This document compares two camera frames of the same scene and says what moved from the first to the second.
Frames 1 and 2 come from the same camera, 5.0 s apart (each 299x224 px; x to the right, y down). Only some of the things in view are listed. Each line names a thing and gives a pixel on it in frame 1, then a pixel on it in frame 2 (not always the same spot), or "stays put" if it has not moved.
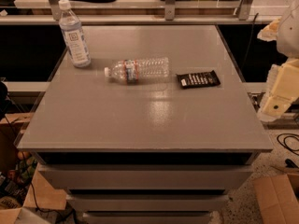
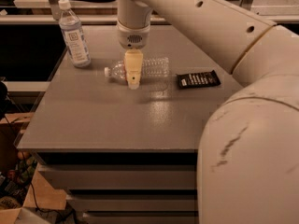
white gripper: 290,36 → 133,37
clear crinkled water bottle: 134,70 stays put
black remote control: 197,79 stays put
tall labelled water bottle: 76,39 stays put
